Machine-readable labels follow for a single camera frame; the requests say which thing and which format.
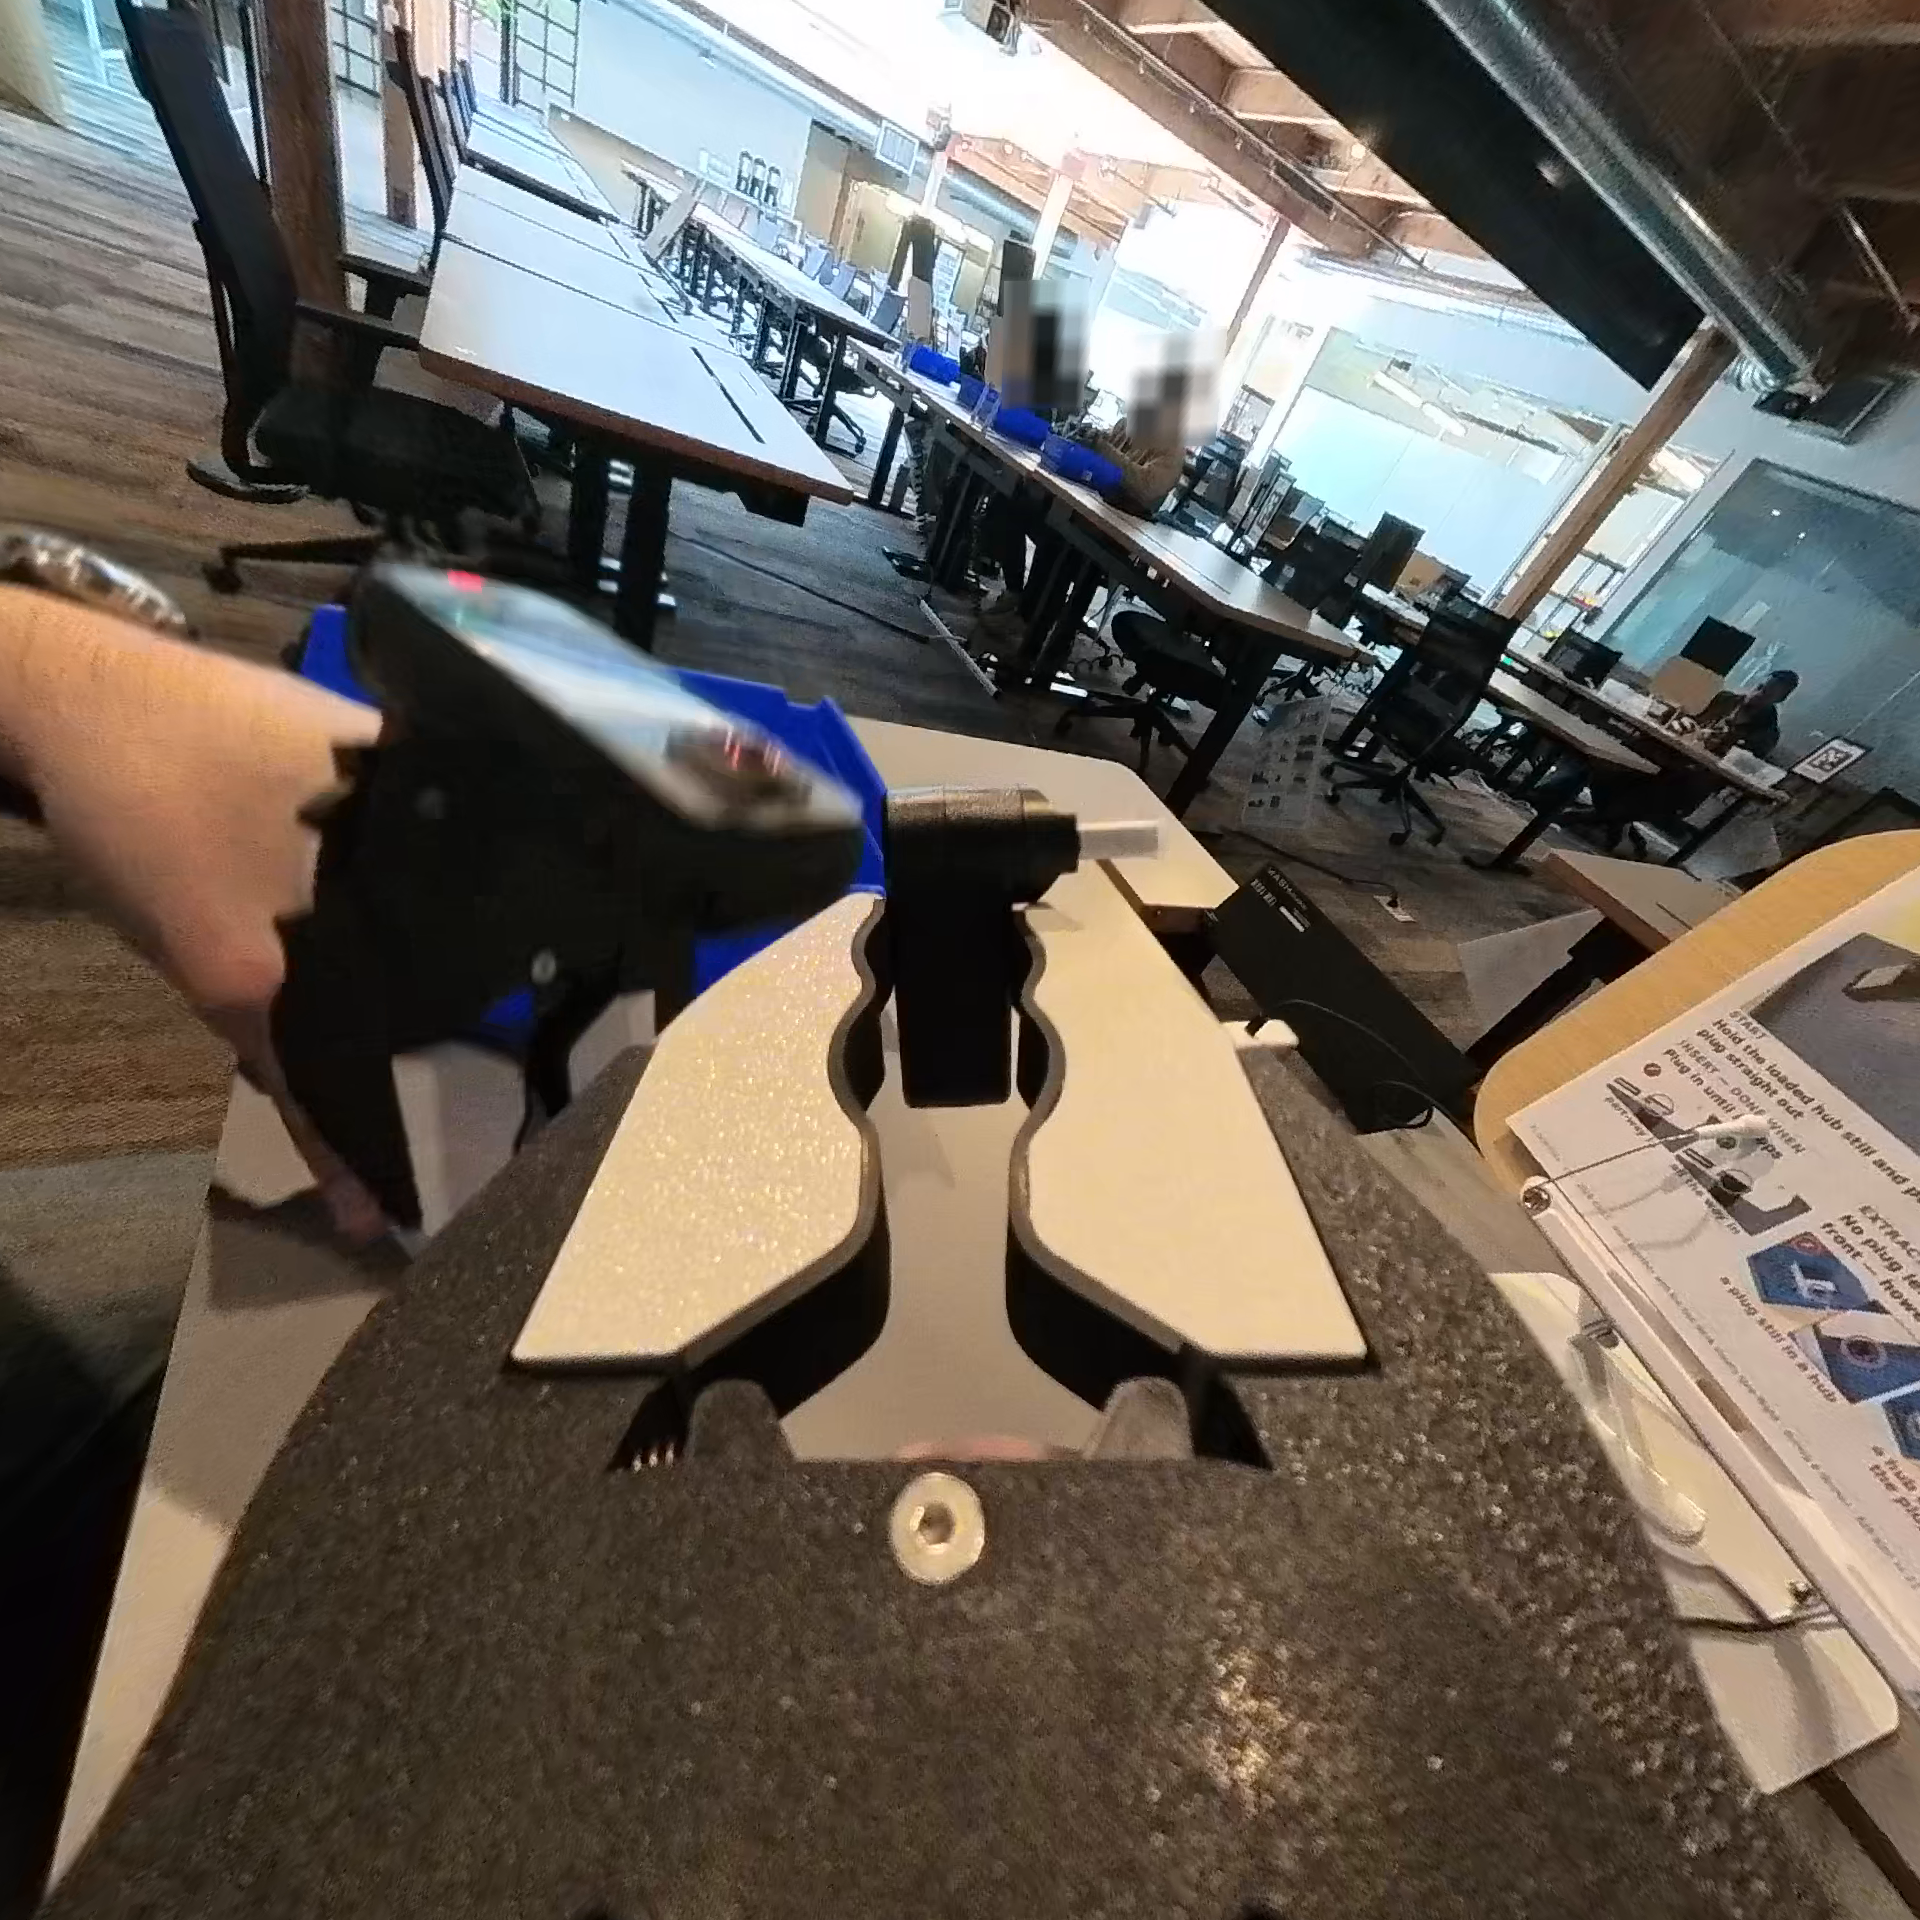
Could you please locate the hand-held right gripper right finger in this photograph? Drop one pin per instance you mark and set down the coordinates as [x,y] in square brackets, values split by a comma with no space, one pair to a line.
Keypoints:
[1184,1184]

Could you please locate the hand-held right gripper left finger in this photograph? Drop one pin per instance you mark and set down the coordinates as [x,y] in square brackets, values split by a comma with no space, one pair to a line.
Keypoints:
[705,1184]

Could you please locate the black usb hub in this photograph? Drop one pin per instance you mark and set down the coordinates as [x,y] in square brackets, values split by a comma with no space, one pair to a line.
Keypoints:
[953,959]

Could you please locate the blue plastic bin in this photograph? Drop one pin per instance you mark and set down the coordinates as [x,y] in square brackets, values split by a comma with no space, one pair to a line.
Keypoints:
[839,750]

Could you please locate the person's left hand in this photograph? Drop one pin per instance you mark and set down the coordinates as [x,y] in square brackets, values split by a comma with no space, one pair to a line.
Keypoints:
[150,780]

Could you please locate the white power adapter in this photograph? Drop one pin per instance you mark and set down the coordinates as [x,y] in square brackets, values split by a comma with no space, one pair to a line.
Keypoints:
[1263,1034]

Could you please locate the printed plastic bag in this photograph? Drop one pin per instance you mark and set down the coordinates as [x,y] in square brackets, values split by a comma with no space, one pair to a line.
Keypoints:
[1289,758]

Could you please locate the wooden top desk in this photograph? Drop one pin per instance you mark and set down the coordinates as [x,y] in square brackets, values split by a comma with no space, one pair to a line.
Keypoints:
[1198,572]
[600,361]

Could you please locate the black wristwatch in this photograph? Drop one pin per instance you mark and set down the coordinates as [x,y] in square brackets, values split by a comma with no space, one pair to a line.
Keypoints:
[90,579]

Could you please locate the black office chair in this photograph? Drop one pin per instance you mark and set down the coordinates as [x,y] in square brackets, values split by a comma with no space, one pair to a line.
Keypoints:
[270,345]
[1442,692]
[1162,659]

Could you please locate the printed instruction board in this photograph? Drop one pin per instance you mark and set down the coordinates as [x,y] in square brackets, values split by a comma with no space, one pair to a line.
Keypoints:
[1769,1139]

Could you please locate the small blue bin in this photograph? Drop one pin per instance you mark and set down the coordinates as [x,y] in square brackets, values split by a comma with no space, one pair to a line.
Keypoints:
[944,366]
[1085,464]

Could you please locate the silver ceiling pipe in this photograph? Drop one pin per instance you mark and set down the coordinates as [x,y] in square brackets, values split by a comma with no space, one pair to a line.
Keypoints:
[1680,210]

